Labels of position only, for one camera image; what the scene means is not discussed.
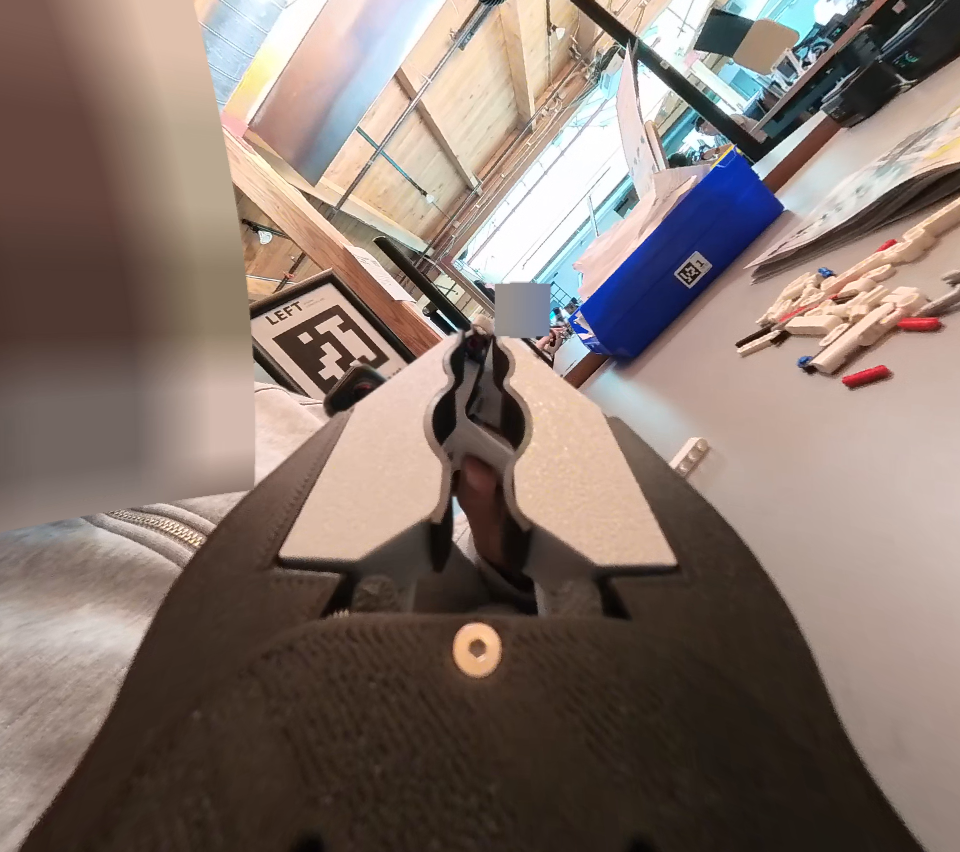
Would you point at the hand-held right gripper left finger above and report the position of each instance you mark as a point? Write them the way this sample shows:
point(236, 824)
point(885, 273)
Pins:
point(360, 492)

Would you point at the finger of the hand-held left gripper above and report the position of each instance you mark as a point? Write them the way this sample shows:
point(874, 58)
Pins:
point(476, 445)
point(491, 402)

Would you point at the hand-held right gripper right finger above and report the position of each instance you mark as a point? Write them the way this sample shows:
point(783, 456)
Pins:
point(592, 492)

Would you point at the pile of lego pieces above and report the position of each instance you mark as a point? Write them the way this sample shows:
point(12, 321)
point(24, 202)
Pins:
point(825, 323)

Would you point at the person's left forearm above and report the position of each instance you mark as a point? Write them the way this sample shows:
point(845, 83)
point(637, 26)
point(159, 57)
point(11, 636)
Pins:
point(510, 585)

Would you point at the white lego beam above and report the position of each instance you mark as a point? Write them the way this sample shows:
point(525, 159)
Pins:
point(688, 454)

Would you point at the red lego pin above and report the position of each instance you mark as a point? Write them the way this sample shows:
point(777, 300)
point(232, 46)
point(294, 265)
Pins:
point(865, 376)

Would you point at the person's left hand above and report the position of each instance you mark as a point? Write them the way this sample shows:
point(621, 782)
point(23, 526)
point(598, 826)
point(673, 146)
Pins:
point(484, 507)

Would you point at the ceiling spotlight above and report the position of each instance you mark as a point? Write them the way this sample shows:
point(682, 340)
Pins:
point(264, 235)

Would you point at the blue plastic bin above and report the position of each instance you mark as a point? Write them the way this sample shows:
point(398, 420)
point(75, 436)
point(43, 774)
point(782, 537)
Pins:
point(637, 297)

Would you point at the white paper sheets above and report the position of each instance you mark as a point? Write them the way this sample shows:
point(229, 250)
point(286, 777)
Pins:
point(637, 124)

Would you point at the grey zip hoodie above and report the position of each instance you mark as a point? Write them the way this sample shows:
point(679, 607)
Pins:
point(75, 642)

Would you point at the open instruction booklet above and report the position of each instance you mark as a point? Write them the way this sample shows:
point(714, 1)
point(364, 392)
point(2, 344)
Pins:
point(862, 191)

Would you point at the black and beige monitor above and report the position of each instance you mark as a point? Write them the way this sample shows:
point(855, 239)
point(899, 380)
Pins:
point(724, 30)

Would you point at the far desk with dark equipment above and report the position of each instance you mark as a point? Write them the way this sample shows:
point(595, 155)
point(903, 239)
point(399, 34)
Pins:
point(915, 34)

